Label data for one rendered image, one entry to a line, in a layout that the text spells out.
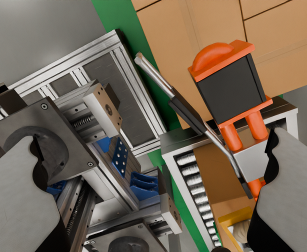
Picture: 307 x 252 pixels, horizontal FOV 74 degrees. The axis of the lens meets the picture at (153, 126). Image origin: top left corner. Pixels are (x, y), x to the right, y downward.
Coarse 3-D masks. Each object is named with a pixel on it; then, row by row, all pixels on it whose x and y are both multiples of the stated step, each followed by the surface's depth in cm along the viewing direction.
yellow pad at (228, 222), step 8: (248, 208) 57; (224, 216) 59; (232, 216) 58; (240, 216) 57; (248, 216) 57; (224, 224) 59; (232, 224) 59; (232, 232) 60; (232, 240) 63; (240, 248) 65
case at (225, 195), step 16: (208, 144) 108; (208, 160) 98; (224, 160) 95; (208, 176) 90; (224, 176) 87; (208, 192) 83; (224, 192) 80; (240, 192) 78; (224, 208) 79; (240, 208) 79; (224, 240) 89
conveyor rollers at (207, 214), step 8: (192, 152) 120; (184, 160) 118; (192, 160) 118; (184, 168) 124; (192, 168) 122; (192, 176) 128; (200, 176) 126; (192, 184) 127; (200, 184) 132; (192, 192) 131; (200, 192) 131; (200, 200) 135; (200, 208) 139; (208, 208) 138; (208, 216) 143; (208, 224) 147; (216, 240) 161
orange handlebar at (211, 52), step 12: (204, 48) 25; (216, 48) 24; (228, 48) 24; (204, 60) 24; (252, 120) 29; (228, 132) 30; (252, 132) 30; (264, 132) 30; (228, 144) 31; (240, 144) 31; (252, 180) 34; (264, 180) 37; (252, 192) 36
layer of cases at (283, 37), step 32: (160, 0) 80; (192, 0) 80; (224, 0) 80; (256, 0) 80; (288, 0) 82; (160, 32) 85; (192, 32) 85; (224, 32) 86; (256, 32) 86; (288, 32) 86; (160, 64) 92; (256, 64) 93; (288, 64) 93; (192, 96) 99
